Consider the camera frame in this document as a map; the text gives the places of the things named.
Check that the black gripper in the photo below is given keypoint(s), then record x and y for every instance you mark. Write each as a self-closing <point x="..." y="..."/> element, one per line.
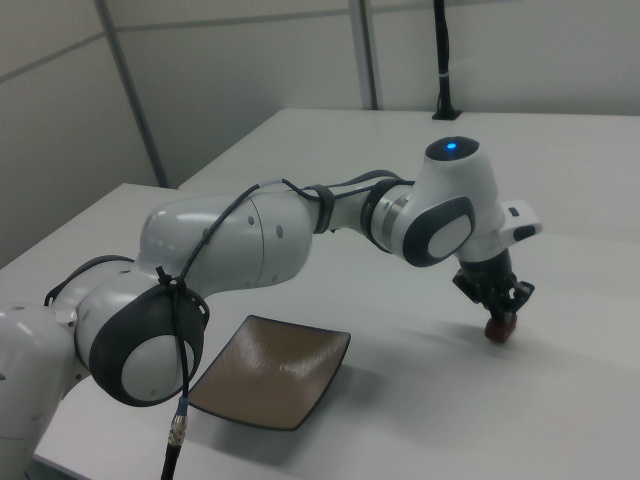
<point x="489" y="272"/>

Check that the small round red-brown food item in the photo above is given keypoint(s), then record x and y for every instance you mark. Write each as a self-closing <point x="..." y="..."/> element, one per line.
<point x="497" y="333"/>

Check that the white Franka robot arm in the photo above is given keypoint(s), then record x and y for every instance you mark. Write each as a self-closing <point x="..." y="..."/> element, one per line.
<point x="225" y="240"/>

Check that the square brown ceramic plate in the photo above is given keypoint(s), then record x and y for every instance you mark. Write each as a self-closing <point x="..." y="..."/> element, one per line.
<point x="280" y="370"/>

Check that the black pole with base plate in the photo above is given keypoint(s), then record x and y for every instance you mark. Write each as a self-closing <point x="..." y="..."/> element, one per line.
<point x="443" y="50"/>

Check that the grey partition frame post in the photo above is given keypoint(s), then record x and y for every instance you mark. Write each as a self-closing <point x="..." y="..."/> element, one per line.
<point x="135" y="100"/>
<point x="364" y="55"/>

